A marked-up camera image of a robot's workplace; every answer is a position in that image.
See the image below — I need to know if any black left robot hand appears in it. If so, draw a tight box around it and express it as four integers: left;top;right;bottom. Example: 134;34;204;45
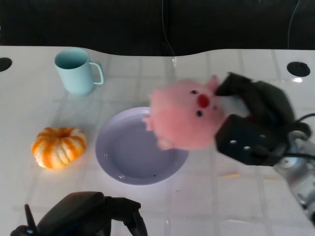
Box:
10;191;148;236

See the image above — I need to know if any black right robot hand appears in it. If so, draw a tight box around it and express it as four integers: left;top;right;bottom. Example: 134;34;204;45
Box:
214;72;311;167

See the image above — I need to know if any pink plush doll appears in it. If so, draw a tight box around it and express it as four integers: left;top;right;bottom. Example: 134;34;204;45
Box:
142;74;250;151

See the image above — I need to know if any lavender round plate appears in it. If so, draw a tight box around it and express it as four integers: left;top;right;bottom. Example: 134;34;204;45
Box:
94;107;189;186

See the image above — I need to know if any black table grommet hole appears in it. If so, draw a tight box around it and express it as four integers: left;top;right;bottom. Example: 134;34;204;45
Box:
286;61;311;77
0;57;13;72

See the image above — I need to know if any orange white striped pumpkin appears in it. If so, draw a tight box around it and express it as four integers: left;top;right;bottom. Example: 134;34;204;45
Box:
31;126;87;170

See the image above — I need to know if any light blue mug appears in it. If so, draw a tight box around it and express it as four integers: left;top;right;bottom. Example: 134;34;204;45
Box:
54;48;104;95

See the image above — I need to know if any thin black hanging cable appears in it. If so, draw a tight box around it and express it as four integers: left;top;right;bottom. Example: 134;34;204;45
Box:
286;0;299;49
161;0;176;57

